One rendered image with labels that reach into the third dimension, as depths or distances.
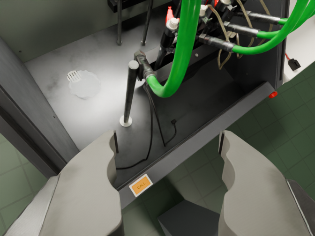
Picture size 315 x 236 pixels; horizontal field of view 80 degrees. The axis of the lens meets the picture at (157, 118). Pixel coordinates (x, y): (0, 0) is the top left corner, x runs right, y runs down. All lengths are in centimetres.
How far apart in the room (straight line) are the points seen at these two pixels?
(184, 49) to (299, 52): 71
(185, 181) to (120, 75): 105
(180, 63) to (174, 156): 37
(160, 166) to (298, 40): 66
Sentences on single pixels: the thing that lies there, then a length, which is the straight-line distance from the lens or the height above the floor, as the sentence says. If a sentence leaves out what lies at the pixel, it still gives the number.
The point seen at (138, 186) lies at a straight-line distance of 48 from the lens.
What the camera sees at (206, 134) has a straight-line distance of 56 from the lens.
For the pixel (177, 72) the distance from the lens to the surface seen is 18.
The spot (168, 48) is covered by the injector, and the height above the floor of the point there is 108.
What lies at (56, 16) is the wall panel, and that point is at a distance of 68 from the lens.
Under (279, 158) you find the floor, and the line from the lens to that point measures 199.
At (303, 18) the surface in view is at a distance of 46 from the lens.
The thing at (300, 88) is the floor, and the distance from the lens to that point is 241.
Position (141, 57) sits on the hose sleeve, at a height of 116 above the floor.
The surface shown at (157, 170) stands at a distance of 50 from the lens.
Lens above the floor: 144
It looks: 71 degrees down
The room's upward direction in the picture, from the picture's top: 36 degrees clockwise
